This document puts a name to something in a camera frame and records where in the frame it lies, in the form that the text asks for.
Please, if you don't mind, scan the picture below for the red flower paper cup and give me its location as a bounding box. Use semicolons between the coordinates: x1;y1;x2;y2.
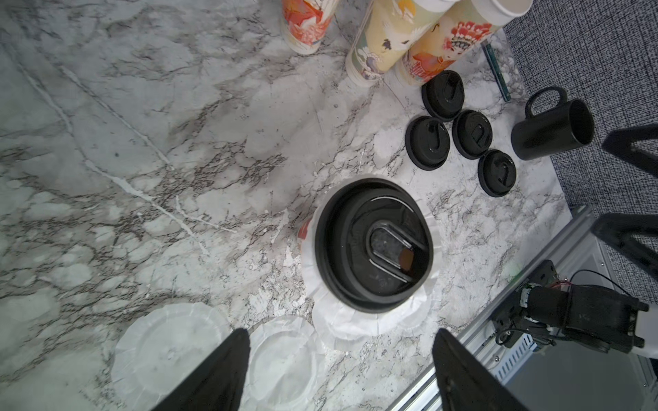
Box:
395;0;533;87

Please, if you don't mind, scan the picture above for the black mug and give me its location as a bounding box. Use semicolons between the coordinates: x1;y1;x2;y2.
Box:
511;86;595;161

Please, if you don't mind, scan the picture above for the black cup lid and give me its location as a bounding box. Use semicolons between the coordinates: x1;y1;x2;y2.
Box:
404;116;451;171
311;176;439;313
478;149;517;198
421;70;465;123
452;110;494;160

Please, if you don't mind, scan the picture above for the red patterned paper cup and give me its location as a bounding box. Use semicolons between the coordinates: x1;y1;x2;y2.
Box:
297;218;315;246

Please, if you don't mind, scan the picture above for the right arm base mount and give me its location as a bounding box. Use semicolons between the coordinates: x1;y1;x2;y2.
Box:
489;260;558;349

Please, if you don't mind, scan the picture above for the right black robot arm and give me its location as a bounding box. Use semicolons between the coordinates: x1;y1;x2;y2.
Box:
519;213;657;359

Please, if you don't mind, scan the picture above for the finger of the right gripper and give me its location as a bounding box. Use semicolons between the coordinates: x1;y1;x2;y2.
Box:
590;213;657;279
601;124;657;177

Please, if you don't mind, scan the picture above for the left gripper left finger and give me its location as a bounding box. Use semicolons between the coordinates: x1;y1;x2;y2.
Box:
155;328;250;411

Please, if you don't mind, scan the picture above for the back left paper cup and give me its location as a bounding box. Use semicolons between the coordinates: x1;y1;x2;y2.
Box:
281;0;339;55

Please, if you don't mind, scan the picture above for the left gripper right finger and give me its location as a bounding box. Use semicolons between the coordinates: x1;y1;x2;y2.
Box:
432;328;526;411

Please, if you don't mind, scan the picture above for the yellow patterned paper cup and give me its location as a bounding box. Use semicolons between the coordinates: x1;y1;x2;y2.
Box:
345;0;454;87

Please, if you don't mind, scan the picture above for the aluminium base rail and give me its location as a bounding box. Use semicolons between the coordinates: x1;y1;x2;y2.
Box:
385;204;658;411

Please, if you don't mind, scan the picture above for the green handled fork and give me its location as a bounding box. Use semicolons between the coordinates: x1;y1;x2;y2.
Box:
482;40;512;103

